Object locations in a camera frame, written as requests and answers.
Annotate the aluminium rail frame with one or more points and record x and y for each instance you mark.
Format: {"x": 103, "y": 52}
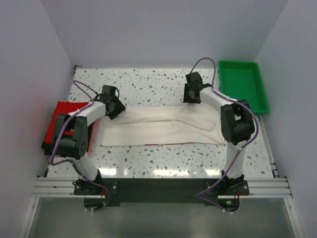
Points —
{"x": 176, "y": 162}

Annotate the white t shirt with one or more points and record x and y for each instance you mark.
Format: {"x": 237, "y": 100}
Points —
{"x": 187, "y": 123}

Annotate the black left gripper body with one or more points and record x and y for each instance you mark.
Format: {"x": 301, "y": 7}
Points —
{"x": 118, "y": 108}

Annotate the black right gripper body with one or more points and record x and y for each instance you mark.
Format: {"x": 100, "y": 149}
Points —
{"x": 187, "y": 96}

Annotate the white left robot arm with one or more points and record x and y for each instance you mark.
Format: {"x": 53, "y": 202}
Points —
{"x": 70, "y": 140}

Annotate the green plastic tray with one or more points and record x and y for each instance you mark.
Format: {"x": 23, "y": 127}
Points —
{"x": 242, "y": 80}

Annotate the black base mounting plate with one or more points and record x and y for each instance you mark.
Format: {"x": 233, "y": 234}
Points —
{"x": 163, "y": 190}

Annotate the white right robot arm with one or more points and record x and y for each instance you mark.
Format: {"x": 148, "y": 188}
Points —
{"x": 239, "y": 128}

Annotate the red folded t shirt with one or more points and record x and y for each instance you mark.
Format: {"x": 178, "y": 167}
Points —
{"x": 61, "y": 114}

